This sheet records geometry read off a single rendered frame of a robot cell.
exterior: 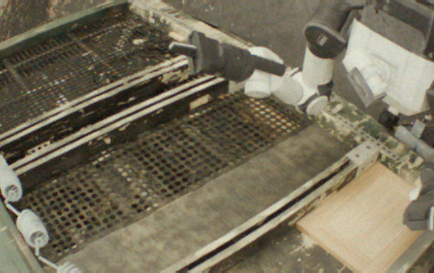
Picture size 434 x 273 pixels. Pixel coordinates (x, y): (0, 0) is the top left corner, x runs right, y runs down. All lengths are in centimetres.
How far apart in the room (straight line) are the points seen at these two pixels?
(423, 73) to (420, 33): 10
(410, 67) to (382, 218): 51
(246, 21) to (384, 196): 191
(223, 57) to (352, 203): 59
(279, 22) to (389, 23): 192
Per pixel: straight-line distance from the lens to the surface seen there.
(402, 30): 118
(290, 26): 302
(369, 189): 158
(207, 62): 119
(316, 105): 151
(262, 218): 135
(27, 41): 238
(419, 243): 144
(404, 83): 120
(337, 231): 142
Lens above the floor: 247
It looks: 51 degrees down
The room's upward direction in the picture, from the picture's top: 80 degrees counter-clockwise
